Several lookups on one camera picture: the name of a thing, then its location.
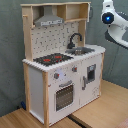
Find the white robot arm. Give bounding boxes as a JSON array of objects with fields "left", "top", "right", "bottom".
[{"left": 101, "top": 0, "right": 128, "bottom": 49}]

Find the wooden toy kitchen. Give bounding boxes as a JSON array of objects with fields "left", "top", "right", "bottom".
[{"left": 22, "top": 2, "right": 105, "bottom": 127}]

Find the red stove knob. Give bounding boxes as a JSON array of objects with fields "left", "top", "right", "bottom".
[
  {"left": 71, "top": 66, "right": 79, "bottom": 73},
  {"left": 54, "top": 73, "right": 60, "bottom": 79}
]

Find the black toy stovetop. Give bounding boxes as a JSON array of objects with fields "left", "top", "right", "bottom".
[{"left": 34, "top": 53, "right": 71, "bottom": 66}]

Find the grey toy sink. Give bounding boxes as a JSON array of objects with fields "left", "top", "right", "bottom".
[{"left": 66, "top": 47, "right": 94, "bottom": 56}]

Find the black toy faucet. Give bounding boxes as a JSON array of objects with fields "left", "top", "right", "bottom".
[{"left": 67, "top": 32, "right": 83, "bottom": 50}]

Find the toy oven door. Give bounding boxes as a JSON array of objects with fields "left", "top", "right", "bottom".
[{"left": 55, "top": 83, "right": 74, "bottom": 111}]

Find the grey range hood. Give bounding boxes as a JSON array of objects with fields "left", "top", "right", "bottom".
[{"left": 35, "top": 5, "right": 64, "bottom": 27}]

